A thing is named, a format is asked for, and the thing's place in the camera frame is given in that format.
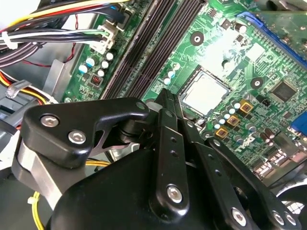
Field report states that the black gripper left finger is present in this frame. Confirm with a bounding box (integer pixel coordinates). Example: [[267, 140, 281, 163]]
[[12, 89, 190, 218]]

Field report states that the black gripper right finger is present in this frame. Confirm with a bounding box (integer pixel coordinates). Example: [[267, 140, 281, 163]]
[[171, 92, 303, 230]]

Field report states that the silver CPU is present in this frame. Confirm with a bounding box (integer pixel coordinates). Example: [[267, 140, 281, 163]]
[[184, 72, 230, 116]]

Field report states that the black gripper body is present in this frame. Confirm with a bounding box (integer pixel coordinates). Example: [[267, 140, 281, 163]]
[[47, 148, 237, 230]]

